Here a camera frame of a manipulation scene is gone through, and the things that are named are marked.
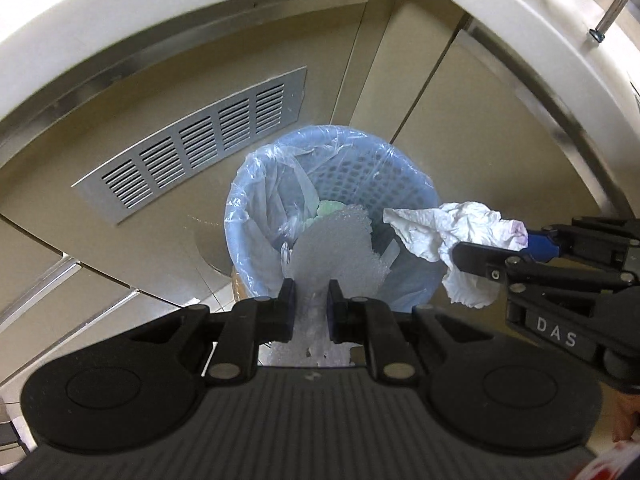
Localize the blue plastic wastebasket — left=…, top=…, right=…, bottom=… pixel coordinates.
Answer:
left=223, top=127, right=449, bottom=313

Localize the steel dish rack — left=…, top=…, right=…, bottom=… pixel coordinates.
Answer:
left=587, top=0, right=640, bottom=42

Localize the silver cabinet vent grille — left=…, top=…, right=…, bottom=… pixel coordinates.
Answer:
left=71, top=66, right=308, bottom=226

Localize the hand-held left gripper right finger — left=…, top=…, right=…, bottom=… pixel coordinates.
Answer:
left=325, top=279, right=505, bottom=386

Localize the pale green foam piece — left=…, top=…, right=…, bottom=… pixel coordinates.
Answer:
left=311, top=199, right=347, bottom=222

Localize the large white paper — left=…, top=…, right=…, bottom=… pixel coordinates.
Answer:
left=382, top=201, right=529, bottom=308

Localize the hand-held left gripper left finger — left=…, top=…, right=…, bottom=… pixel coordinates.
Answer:
left=120, top=277, right=299, bottom=386

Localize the white bubble wrap sheet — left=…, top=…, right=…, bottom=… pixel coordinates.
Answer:
left=270, top=211, right=397, bottom=368

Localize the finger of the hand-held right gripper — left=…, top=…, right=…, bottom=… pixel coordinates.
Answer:
left=525, top=216, right=640, bottom=269
left=450, top=241, right=640, bottom=295

